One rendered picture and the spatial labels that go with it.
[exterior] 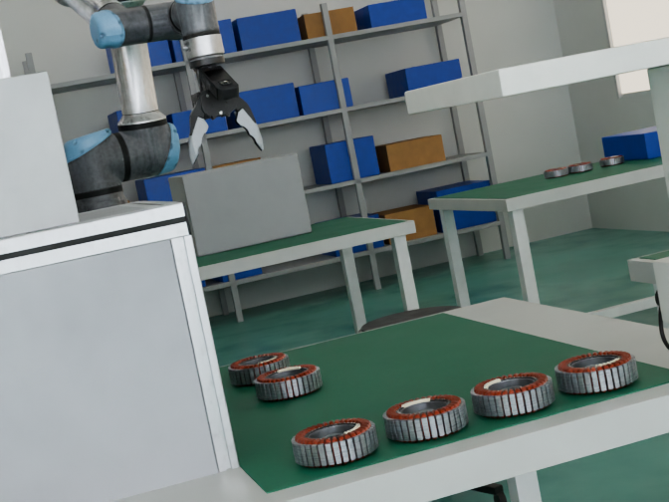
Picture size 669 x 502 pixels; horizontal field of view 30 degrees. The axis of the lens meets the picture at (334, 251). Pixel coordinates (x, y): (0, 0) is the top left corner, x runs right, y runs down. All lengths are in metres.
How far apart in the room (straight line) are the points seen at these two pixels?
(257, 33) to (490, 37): 2.02
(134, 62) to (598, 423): 1.63
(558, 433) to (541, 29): 8.29
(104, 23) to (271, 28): 6.03
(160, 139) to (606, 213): 7.03
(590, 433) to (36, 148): 0.81
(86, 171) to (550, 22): 7.27
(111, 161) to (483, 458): 1.53
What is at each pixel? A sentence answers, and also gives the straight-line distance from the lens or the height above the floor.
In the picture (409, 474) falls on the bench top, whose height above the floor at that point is 0.74.
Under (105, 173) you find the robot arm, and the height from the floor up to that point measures 1.17.
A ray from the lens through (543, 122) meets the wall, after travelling 9.76.
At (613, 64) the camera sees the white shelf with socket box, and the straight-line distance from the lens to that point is 1.63.
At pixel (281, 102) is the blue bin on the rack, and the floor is 1.40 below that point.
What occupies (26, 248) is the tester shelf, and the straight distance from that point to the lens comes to 1.64.
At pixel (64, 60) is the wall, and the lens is 8.85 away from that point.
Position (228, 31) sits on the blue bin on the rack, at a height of 1.92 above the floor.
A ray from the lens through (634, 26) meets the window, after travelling 8.89.
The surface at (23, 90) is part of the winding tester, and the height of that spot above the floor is 1.30.
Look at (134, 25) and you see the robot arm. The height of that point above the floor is 1.45.
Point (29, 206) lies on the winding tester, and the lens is 1.66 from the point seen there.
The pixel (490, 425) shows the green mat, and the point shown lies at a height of 0.75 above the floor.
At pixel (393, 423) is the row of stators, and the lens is 1.65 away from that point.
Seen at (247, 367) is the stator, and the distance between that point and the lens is 2.22.
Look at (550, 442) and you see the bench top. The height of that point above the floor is 0.73.
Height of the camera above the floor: 1.18
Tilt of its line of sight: 6 degrees down
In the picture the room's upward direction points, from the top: 11 degrees counter-clockwise
